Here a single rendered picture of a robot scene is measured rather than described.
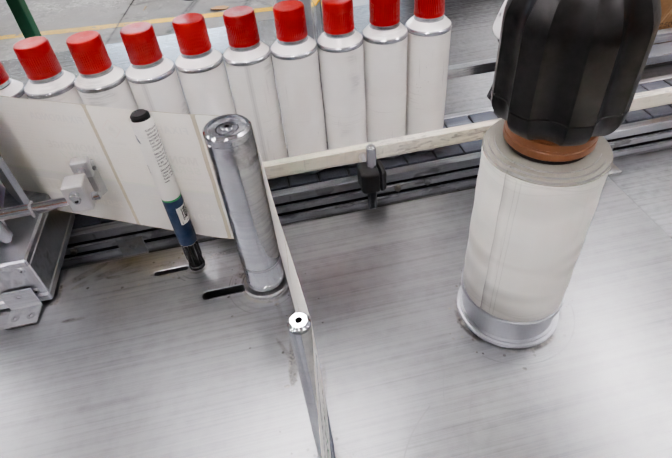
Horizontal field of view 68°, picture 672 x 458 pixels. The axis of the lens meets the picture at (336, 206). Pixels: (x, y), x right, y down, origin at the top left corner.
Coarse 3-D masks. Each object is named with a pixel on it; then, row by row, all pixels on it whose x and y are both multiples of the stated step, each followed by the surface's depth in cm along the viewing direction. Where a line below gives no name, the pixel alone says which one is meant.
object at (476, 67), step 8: (664, 32) 68; (656, 40) 68; (664, 40) 69; (456, 64) 66; (464, 64) 65; (472, 64) 65; (480, 64) 65; (488, 64) 65; (448, 72) 65; (456, 72) 65; (464, 72) 65; (472, 72) 66; (480, 72) 66
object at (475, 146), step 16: (640, 112) 69; (656, 112) 68; (464, 144) 66; (480, 144) 66; (384, 160) 65; (400, 160) 65; (416, 160) 64; (432, 160) 65; (288, 176) 64; (304, 176) 64; (320, 176) 63; (336, 176) 63; (80, 224) 60; (96, 224) 60
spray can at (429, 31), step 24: (432, 0) 53; (408, 24) 56; (432, 24) 55; (408, 48) 58; (432, 48) 56; (408, 72) 60; (432, 72) 58; (408, 96) 62; (432, 96) 60; (408, 120) 64; (432, 120) 62
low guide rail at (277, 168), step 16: (640, 96) 65; (656, 96) 65; (448, 128) 63; (464, 128) 63; (480, 128) 63; (384, 144) 61; (400, 144) 62; (416, 144) 62; (432, 144) 63; (448, 144) 63; (272, 160) 61; (288, 160) 60; (304, 160) 60; (320, 160) 61; (336, 160) 61; (352, 160) 62; (272, 176) 61
